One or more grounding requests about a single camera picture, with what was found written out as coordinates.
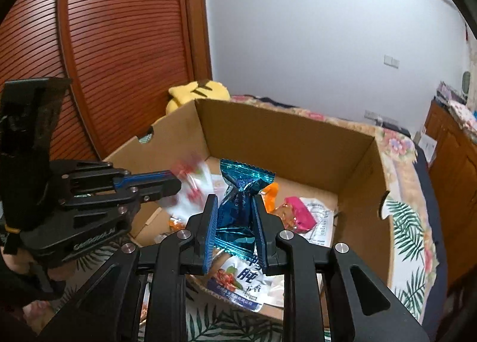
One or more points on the leaf print bedspread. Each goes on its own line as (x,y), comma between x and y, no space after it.
(406,223)

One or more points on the white paper bag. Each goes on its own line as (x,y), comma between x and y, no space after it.
(426,148)

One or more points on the brown louvered wardrobe door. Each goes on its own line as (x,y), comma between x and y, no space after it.
(111,47)

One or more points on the wooden cabinet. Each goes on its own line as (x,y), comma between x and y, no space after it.
(454,178)

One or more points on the pink clear chicken snack packet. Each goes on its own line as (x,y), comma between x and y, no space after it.
(298,211)

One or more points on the folded floral cloth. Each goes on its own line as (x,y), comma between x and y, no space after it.
(460,107)

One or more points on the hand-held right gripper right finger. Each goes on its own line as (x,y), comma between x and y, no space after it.
(259,230)

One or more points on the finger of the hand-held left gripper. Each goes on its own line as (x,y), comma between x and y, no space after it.
(149,179)
(160,189)

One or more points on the grey oval fan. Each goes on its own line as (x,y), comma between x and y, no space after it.
(466,82)

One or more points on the white blue-lettered snack packet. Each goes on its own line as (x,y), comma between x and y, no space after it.
(242,278)

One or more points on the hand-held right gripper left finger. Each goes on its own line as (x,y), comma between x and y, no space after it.
(210,230)

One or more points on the teal foil snack packet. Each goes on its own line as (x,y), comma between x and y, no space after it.
(234,211)

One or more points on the yellow plush toy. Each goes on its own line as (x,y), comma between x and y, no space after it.
(197,90)

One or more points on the small orange snack packet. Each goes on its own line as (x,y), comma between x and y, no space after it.
(176,223)

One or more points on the brown cardboard box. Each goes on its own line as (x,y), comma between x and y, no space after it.
(283,148)

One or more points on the white wall switch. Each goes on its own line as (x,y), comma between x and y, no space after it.
(391,61)

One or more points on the red white snack packet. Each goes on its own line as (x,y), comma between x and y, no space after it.
(190,185)

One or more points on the person's left hand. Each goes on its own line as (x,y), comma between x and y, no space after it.
(13,260)

